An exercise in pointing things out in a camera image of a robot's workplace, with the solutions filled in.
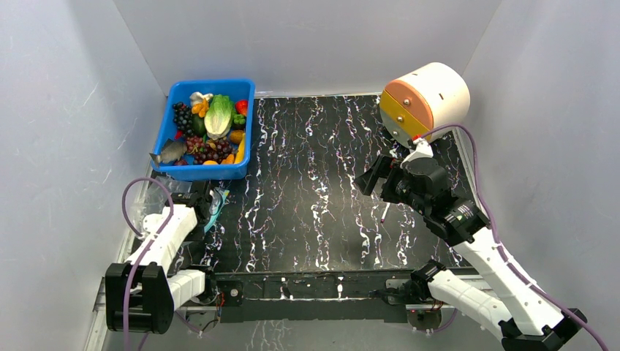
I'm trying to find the clear zip top bag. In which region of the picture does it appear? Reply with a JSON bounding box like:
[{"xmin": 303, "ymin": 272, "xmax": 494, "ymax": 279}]
[{"xmin": 133, "ymin": 176, "xmax": 228, "ymax": 242}]

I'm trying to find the dark purple grape bunch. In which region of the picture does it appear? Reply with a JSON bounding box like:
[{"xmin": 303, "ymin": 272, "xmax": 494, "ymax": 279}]
[{"xmin": 186, "ymin": 137, "xmax": 235, "ymax": 165}]

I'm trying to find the green toy lettuce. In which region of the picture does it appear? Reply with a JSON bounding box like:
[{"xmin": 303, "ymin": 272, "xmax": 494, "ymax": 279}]
[{"xmin": 204, "ymin": 94, "xmax": 235, "ymax": 139}]

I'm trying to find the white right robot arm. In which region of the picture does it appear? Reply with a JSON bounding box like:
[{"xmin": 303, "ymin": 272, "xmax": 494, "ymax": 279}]
[{"xmin": 354, "ymin": 156, "xmax": 587, "ymax": 350}]

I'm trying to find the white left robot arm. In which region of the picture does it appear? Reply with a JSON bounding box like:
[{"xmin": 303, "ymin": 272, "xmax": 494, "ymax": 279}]
[{"xmin": 105, "ymin": 192, "xmax": 222, "ymax": 334}]

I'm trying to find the dark mangosteen with green top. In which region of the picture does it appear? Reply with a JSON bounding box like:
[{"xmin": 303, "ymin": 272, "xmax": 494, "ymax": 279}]
[{"xmin": 232, "ymin": 114, "xmax": 246, "ymax": 130}]

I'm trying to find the pink white marker pen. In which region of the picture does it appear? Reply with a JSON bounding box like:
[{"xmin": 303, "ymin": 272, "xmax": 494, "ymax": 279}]
[{"xmin": 380, "ymin": 203, "xmax": 391, "ymax": 224}]

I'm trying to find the grey toy fish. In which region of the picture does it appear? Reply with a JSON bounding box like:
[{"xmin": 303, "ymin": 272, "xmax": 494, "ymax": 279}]
[{"xmin": 149, "ymin": 139, "xmax": 187, "ymax": 167}]

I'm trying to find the yellow toy banana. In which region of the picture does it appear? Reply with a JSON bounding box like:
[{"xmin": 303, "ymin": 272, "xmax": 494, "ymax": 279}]
[{"xmin": 235, "ymin": 138, "xmax": 246, "ymax": 164}]

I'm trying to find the green toy avocado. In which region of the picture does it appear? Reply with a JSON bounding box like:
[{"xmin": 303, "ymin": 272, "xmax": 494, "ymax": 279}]
[{"xmin": 192, "ymin": 114, "xmax": 206, "ymax": 137}]

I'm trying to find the black toy grape bunch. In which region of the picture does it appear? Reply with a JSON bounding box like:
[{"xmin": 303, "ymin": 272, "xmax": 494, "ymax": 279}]
[{"xmin": 173, "ymin": 102, "xmax": 194, "ymax": 137}]

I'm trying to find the cylindrical drawer box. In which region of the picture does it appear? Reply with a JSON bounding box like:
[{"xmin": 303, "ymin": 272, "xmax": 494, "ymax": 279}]
[{"xmin": 379, "ymin": 62, "xmax": 471, "ymax": 146}]

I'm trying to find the orange toy fruit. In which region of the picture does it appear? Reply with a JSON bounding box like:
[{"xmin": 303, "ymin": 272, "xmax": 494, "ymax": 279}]
[{"xmin": 192, "ymin": 99, "xmax": 209, "ymax": 118}]

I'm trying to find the white toy garlic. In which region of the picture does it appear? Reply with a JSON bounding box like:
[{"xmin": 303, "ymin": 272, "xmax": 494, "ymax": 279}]
[{"xmin": 189, "ymin": 91, "xmax": 213, "ymax": 107}]

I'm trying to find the blue plastic bin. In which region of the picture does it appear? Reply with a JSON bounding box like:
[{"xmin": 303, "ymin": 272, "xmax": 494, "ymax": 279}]
[{"xmin": 152, "ymin": 78, "xmax": 255, "ymax": 181}]

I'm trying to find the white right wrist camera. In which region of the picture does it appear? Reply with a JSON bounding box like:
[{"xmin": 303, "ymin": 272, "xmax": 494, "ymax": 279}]
[{"xmin": 400, "ymin": 136, "xmax": 434, "ymax": 170}]

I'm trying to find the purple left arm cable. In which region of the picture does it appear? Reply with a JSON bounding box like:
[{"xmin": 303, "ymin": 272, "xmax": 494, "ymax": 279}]
[{"xmin": 120, "ymin": 176, "xmax": 175, "ymax": 351}]

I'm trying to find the black base frame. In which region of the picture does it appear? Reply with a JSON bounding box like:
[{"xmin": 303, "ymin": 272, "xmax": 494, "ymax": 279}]
[{"xmin": 184, "ymin": 268, "xmax": 461, "ymax": 325}]

